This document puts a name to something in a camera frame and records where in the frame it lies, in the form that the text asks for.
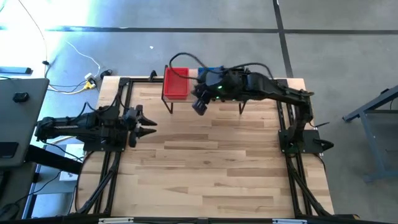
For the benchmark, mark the black computer mouse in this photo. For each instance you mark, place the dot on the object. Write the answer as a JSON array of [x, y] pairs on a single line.
[[21, 97]]

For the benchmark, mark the black desk leg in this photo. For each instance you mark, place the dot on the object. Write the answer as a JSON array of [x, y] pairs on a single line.
[[53, 160]]

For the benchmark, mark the grey-blue metal cart frame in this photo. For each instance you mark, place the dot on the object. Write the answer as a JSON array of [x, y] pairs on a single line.
[[370, 137]]

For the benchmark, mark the white label strip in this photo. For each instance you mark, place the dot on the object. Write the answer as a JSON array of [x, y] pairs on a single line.
[[115, 220], [289, 221]]

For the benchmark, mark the grey desk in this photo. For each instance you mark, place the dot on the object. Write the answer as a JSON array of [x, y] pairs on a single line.
[[21, 124]]

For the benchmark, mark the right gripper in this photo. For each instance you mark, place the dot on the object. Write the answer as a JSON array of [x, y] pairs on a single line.
[[227, 85]]

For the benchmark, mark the blue plastic basket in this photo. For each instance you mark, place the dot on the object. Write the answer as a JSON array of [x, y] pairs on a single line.
[[203, 71]]

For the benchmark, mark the black table clamp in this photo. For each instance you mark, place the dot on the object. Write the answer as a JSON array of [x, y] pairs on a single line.
[[323, 144], [152, 75]]

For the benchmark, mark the white and yellow power strip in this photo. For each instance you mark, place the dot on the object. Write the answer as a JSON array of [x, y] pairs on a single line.
[[90, 81]]

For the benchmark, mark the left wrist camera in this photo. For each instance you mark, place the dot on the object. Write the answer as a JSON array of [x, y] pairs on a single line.
[[132, 114]]

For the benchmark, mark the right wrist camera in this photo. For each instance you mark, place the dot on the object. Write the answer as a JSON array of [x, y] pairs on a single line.
[[200, 107]]

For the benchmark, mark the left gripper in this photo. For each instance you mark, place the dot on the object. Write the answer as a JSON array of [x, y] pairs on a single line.
[[138, 126]]

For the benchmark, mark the grey-blue flat bar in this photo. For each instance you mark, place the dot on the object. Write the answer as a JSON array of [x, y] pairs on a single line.
[[15, 70]]

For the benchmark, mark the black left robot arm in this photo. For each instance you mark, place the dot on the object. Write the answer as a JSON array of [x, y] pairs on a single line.
[[77, 124]]

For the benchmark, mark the red plastic basket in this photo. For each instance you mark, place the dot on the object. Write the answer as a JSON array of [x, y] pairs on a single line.
[[175, 90]]

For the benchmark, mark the black aluminium table frame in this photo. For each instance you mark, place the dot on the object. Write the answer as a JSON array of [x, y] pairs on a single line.
[[143, 80]]

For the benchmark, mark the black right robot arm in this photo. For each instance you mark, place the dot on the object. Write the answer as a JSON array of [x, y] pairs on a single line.
[[280, 93]]

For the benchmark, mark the black phone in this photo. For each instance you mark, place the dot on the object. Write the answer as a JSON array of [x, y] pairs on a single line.
[[8, 150]]

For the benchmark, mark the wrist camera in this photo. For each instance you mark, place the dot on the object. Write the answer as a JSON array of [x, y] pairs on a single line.
[[200, 107], [132, 114]]

